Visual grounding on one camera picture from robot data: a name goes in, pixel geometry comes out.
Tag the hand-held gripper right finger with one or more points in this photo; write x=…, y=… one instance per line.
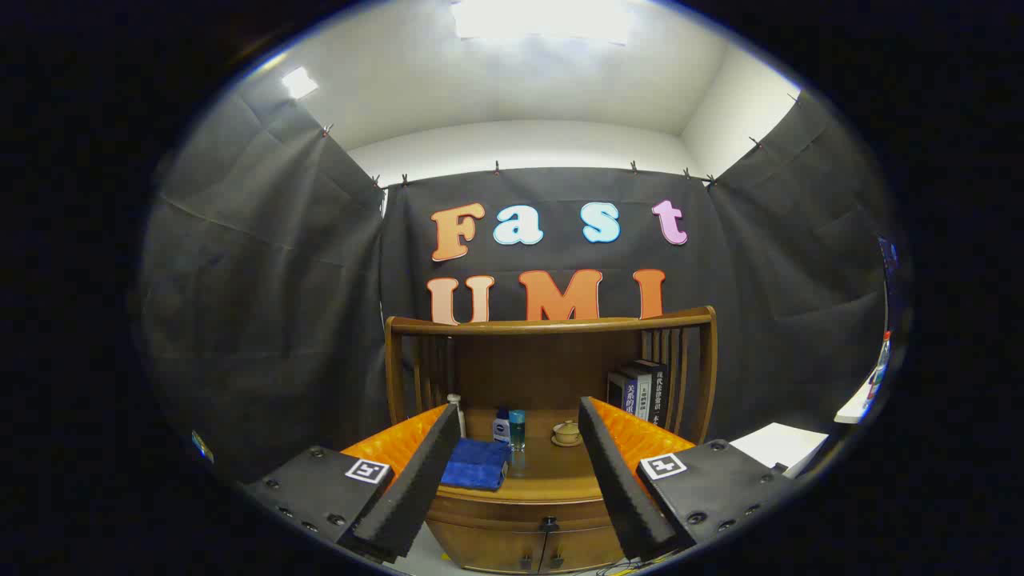
x=620, y=488

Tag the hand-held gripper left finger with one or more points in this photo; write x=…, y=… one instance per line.
x=416, y=488

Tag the wooden drawer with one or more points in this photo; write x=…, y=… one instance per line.
x=496, y=520

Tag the wooden countertop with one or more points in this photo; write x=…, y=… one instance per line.
x=544, y=472

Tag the wooden cabinet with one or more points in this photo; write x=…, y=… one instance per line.
x=528, y=368

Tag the white side cabinet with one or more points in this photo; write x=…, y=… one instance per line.
x=780, y=448

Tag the blue folded towel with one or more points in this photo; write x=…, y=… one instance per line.
x=476, y=464

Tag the beige lidded teacup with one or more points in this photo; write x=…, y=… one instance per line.
x=566, y=434

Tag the blue spine book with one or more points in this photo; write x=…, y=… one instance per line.
x=622, y=392

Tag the white pump bottle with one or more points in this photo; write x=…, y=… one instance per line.
x=454, y=398

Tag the white spine book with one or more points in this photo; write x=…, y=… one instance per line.
x=644, y=392

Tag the white bottle with blue cap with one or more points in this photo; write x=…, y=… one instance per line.
x=502, y=430

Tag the dark spine book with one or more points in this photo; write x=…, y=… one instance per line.
x=659, y=392

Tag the clear blue bottle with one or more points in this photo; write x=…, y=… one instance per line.
x=518, y=428

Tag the black backdrop cloth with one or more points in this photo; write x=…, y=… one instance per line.
x=264, y=320

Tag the white shelf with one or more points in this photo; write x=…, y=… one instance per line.
x=856, y=408

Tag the colourful box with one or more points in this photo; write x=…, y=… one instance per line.
x=882, y=364

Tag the small ceiling light panel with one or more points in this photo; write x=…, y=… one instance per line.
x=299, y=82

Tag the large ceiling light panel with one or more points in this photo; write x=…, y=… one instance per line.
x=544, y=20

